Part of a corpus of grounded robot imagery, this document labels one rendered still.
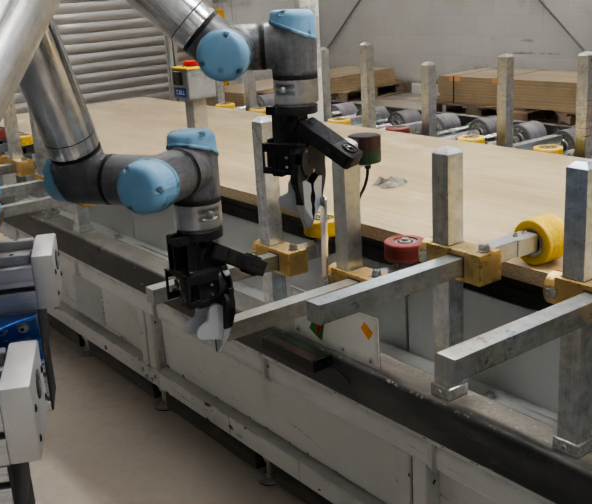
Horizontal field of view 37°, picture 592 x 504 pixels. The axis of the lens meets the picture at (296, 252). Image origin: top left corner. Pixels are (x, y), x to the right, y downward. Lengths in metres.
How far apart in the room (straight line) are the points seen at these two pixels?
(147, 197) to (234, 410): 1.53
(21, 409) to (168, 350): 1.99
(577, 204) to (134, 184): 0.60
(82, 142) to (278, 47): 0.36
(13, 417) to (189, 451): 1.86
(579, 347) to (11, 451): 0.76
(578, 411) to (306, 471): 1.18
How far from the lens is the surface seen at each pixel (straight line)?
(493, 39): 10.11
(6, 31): 0.97
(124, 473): 2.77
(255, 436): 2.55
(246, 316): 1.45
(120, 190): 1.24
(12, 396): 0.98
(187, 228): 1.34
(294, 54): 1.44
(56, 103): 1.25
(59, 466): 2.87
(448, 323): 1.45
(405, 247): 1.62
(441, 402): 1.50
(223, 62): 1.30
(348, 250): 1.60
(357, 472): 2.25
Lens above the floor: 1.39
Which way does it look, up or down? 17 degrees down
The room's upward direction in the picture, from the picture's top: 4 degrees counter-clockwise
